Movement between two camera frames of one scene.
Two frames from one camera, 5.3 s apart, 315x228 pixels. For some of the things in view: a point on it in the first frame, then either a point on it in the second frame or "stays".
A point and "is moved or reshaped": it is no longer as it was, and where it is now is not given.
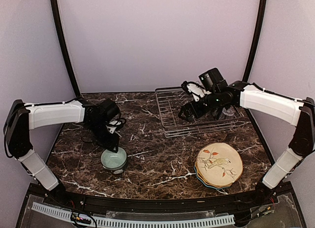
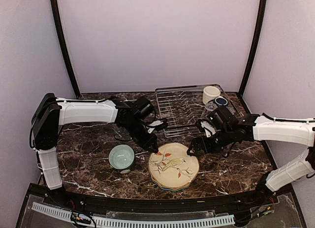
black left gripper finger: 113,148 to 154,147
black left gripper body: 103,138 to 141,139
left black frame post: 59,22 stays
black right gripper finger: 186,113 to 190,148
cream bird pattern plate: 219,163 to 173,166
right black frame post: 256,40 stays
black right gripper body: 200,112 to 215,146
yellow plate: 199,174 to 176,187
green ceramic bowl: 111,160 is moved or reshaped
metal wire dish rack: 170,100 stays
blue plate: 207,184 to 172,189
